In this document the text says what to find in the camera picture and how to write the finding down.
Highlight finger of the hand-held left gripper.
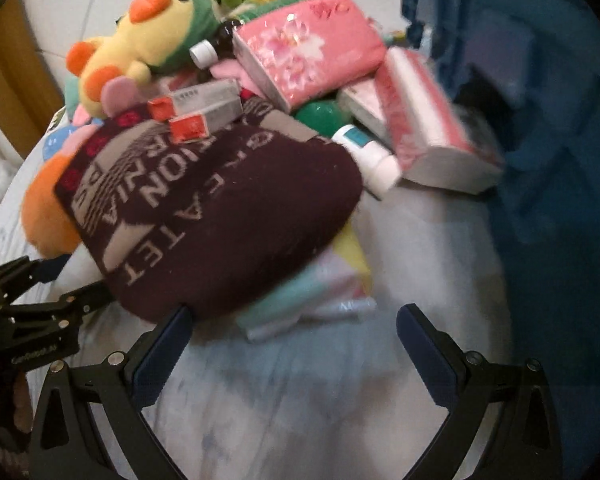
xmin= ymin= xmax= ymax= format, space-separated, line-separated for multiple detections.
xmin=0 ymin=255 xmax=72 ymax=311
xmin=2 ymin=281 xmax=115 ymax=333

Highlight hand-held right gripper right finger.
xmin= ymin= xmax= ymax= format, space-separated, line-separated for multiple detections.
xmin=396 ymin=303 xmax=565 ymax=480

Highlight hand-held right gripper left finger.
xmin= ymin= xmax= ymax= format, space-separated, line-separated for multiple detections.
xmin=28 ymin=305 xmax=193 ymax=480

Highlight maroon knit hat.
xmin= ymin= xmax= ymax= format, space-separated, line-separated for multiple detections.
xmin=54 ymin=97 xmax=365 ymax=323

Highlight blue plastic crate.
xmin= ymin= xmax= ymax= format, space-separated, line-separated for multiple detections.
xmin=400 ymin=0 xmax=600 ymax=480

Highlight white marbled desktop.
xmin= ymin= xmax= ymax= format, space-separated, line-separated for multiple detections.
xmin=0 ymin=150 xmax=511 ymax=480

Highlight person's left hand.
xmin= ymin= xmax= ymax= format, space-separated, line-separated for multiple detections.
xmin=0 ymin=374 xmax=33 ymax=433

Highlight orange plush toy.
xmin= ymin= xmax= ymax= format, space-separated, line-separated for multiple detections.
xmin=21 ymin=152 xmax=83 ymax=257

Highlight light blue plush toy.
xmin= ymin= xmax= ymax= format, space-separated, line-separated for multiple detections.
xmin=42 ymin=122 xmax=93 ymax=161

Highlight pastel tissue packet bundle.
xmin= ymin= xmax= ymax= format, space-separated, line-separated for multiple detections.
xmin=235 ymin=220 xmax=378 ymax=343

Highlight pink plush toy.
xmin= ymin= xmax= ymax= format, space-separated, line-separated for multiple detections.
xmin=102 ymin=76 xmax=141 ymax=111

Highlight white tube teal label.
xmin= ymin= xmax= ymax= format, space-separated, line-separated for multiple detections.
xmin=330 ymin=124 xmax=403 ymax=196

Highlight red grey small box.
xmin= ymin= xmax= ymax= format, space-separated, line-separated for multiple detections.
xmin=147 ymin=79 xmax=241 ymax=122
xmin=167 ymin=97 xmax=244 ymax=142

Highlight pink white tissue pack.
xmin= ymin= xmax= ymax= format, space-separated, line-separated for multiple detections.
xmin=375 ymin=47 xmax=506 ymax=196

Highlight yellow duck plush toy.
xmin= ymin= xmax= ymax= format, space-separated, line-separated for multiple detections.
xmin=66 ymin=0 xmax=221 ymax=116

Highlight pale pink tissue pack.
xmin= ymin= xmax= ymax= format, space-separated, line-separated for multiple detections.
xmin=336 ymin=77 xmax=396 ymax=153

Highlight green ball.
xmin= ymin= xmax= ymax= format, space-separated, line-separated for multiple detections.
xmin=294 ymin=99 xmax=353 ymax=136

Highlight brown bottle white cap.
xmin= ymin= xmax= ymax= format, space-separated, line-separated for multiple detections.
xmin=189 ymin=19 xmax=243 ymax=68

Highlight pink flowered tissue pack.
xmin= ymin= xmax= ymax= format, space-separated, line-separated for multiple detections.
xmin=231 ymin=0 xmax=388 ymax=113

